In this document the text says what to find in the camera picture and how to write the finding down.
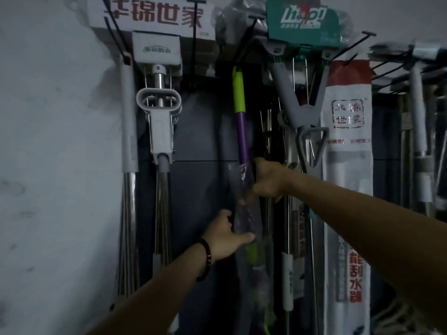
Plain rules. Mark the person's right hand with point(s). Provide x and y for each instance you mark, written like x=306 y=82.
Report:
x=270 y=179

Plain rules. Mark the person's left hand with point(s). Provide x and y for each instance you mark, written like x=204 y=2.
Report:
x=220 y=238

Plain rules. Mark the person's left thumb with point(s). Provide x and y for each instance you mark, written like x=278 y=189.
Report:
x=244 y=238

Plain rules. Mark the person's right fingers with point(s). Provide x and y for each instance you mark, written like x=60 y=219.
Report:
x=259 y=166

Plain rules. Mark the clear plastic mop sleeve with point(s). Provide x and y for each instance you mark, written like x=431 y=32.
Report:
x=251 y=268

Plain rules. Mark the purple and green mop pole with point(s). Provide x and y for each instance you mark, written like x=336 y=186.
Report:
x=241 y=118

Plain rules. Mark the person's left forearm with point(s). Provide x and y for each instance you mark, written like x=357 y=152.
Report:
x=157 y=296

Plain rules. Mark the person's right forearm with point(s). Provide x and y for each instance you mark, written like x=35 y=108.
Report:
x=366 y=230

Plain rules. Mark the steel pole with white grip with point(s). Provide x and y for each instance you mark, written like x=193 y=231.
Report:
x=287 y=275

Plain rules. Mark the dark grey back panel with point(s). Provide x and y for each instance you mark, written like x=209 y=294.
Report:
x=206 y=143

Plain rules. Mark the long white package red print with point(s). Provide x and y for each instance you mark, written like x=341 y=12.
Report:
x=347 y=143

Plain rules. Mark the white squeeze mop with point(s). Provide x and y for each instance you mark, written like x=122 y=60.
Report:
x=159 y=115

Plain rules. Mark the clear wrapped mop head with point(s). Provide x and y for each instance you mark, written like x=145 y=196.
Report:
x=241 y=17

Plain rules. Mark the green mop head package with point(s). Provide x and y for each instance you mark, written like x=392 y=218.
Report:
x=303 y=20

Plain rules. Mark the grey and white flat mop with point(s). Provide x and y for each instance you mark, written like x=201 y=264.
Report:
x=419 y=111

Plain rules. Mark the white mop box red print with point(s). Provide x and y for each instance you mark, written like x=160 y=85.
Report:
x=150 y=15

